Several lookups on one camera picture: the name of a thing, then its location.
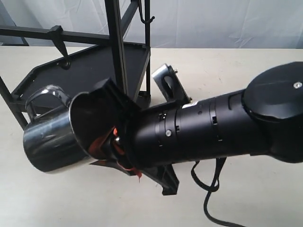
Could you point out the stainless steel mug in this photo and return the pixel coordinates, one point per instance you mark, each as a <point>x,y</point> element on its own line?
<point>49,140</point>

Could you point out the orange taped gripper finger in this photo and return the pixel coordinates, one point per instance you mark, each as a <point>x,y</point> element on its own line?
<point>96,149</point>

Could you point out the wrist camera metal bracket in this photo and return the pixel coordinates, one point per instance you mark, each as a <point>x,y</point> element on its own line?
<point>168,83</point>

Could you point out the white backdrop curtain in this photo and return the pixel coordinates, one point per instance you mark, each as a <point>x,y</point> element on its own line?
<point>177,23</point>

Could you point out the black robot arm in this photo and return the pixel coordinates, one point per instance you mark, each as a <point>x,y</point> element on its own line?
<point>265,118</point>

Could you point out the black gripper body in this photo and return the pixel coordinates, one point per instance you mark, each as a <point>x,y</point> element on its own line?
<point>118,110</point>

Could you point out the black metal shelf rack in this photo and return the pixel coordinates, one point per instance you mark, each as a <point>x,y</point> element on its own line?
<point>93,57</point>

